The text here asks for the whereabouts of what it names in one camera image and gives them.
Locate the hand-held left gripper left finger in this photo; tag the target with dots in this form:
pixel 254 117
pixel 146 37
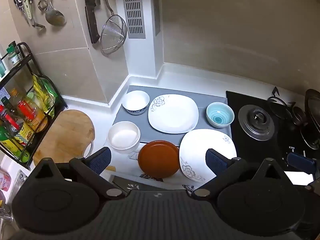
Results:
pixel 101 158

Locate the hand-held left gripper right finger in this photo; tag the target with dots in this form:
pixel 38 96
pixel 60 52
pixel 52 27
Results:
pixel 215 161

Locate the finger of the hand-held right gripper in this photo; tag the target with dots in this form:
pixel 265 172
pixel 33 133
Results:
pixel 301 162

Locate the square white floral plate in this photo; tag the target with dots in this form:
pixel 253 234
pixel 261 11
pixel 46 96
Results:
pixel 202 145
pixel 173 115

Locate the cream bowl with stepped rim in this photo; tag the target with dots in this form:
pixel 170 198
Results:
pixel 123 136

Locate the teal glazed bowl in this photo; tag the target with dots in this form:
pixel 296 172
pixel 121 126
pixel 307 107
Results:
pixel 220 115

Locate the brown round plate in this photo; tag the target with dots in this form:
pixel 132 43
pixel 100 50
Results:
pixel 158 158

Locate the white bowl with blue pattern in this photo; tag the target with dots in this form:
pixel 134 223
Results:
pixel 136 100

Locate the round wooden cutting board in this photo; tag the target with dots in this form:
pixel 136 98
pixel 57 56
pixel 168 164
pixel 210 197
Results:
pixel 65 135

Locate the black wok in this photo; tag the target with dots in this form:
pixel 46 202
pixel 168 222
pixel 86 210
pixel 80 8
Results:
pixel 312 120

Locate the round gas burner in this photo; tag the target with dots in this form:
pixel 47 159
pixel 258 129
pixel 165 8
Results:
pixel 257 121

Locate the black pan support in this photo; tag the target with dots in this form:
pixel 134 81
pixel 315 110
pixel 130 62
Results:
pixel 280 101

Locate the black glass gas stove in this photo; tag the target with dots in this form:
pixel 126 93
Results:
pixel 238 100

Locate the oil bottle with red label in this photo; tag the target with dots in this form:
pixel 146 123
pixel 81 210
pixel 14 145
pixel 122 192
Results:
pixel 32 116

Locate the grey table mat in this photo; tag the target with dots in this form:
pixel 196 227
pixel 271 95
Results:
pixel 175 90

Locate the yellow green snack packets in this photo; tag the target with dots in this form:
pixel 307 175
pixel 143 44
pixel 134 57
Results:
pixel 43 93

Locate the stainless steel sink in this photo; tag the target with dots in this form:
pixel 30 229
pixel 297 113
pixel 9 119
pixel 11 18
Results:
pixel 16 182

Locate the green bottle with yellow label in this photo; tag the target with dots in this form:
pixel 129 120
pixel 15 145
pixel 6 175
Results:
pixel 7 140

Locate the red-capped sauce bottle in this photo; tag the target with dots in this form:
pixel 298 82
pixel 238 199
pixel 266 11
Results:
pixel 10 120

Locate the orange-capped bottle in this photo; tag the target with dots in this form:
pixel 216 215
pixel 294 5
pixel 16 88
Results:
pixel 15 96

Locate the dark bottle with green cap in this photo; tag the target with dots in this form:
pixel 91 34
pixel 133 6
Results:
pixel 6 103

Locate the black metal spice rack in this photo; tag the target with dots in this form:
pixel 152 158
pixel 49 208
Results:
pixel 17 69

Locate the metal mesh strainer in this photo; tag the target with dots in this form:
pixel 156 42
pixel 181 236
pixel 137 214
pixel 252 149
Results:
pixel 113 33

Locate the teal jar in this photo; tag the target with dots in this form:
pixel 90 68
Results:
pixel 2 68

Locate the green-capped spice jar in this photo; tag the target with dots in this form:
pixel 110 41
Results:
pixel 12 53

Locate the stainless steel ladle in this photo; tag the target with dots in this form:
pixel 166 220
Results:
pixel 55 15

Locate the wide grey vent grille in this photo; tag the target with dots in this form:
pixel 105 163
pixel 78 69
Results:
pixel 133 7

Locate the metal scoop utensil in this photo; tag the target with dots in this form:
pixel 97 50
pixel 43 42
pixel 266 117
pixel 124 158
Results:
pixel 33 17

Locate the narrow grey vent grille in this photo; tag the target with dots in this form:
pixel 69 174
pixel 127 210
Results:
pixel 156 7

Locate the pale green peeler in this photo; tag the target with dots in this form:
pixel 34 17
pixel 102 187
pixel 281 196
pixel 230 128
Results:
pixel 27 2

